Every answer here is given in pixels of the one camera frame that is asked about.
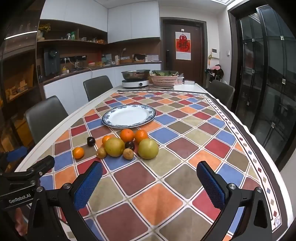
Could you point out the teal jar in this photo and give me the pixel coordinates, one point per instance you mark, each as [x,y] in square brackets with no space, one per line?
[104,59]

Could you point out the colourful checkered tablecloth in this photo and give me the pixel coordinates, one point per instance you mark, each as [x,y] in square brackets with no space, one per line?
[161,166]

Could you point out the red wall poster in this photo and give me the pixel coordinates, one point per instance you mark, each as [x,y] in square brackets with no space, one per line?
[183,46]

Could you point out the person's left hand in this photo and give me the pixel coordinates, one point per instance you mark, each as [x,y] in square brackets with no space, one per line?
[20,222]

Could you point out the white card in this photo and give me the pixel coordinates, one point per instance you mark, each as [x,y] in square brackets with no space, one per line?
[152,58]

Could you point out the sliding glass door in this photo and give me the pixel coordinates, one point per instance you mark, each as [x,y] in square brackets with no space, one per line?
[266,81]

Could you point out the dark water dispenser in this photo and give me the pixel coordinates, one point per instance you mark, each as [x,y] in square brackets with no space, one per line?
[52,61]

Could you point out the black power strip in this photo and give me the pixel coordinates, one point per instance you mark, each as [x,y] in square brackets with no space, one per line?
[74,59]

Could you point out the pink colander basket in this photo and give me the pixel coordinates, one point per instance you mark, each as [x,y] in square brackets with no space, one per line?
[163,81]

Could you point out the small grey box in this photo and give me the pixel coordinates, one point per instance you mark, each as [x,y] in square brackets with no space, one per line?
[189,82]

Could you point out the white desk lamp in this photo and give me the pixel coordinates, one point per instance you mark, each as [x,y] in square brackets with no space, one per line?
[123,54]

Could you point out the small yellow bottle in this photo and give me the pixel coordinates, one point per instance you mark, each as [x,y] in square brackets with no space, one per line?
[64,70]

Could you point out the door lock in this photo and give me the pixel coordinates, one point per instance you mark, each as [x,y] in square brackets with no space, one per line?
[167,56]

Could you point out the wooden display cabinet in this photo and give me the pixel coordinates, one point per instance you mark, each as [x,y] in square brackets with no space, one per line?
[18,81]

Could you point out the wooden wall shelf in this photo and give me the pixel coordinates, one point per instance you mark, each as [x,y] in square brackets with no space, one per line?
[69,42]

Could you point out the green leafy vegetables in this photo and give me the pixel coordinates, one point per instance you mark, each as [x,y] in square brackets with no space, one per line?
[163,73]

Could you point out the blue-rimmed white plate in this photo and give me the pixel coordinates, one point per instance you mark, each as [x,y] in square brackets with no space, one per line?
[129,115]

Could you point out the yellow-green pear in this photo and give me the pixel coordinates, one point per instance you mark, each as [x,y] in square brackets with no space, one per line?
[148,148]
[114,147]

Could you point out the small pink basket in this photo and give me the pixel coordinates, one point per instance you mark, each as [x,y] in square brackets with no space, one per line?
[180,81]

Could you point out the white upper cabinets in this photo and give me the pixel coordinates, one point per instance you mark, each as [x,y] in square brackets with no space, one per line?
[129,23]

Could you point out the white induction cooker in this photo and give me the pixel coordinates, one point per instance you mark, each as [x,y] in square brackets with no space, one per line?
[135,83]

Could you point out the grey dining chair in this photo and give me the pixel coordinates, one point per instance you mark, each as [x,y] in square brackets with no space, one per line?
[46,118]
[220,92]
[98,87]

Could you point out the brown kiwi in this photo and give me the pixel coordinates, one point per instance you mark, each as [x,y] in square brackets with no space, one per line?
[128,153]
[101,152]

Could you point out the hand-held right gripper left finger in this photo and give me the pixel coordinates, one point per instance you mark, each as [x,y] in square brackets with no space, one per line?
[87,185]

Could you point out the white cabinets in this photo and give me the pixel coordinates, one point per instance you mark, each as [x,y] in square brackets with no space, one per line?
[129,23]
[69,88]

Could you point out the white lower cabinets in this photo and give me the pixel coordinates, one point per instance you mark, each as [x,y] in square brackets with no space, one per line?
[69,88]

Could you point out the steel pot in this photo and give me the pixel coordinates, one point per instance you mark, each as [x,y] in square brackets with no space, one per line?
[135,75]

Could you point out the brown door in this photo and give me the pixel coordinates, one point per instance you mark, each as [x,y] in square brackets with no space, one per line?
[198,58]

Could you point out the stroller with pink cloth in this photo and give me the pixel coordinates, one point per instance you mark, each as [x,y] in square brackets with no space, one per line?
[215,71]

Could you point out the dark purple plum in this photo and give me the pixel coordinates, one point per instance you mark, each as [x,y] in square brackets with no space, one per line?
[130,145]
[91,141]

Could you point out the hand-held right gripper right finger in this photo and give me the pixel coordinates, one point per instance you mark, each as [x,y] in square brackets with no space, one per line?
[210,187]

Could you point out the yellow flowers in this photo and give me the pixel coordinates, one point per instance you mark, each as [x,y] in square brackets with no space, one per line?
[44,27]

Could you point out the white wall intercom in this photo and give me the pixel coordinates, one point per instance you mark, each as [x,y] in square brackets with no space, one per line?
[214,52]

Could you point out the dark picture frame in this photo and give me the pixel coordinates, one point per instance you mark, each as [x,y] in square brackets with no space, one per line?
[139,58]

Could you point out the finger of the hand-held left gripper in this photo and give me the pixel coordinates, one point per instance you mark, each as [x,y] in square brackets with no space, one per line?
[16,153]
[44,164]

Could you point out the large orange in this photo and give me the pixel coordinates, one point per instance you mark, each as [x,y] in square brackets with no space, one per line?
[141,135]
[127,135]

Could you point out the small mandarin orange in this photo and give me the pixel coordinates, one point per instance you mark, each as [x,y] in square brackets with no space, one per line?
[78,153]
[106,139]

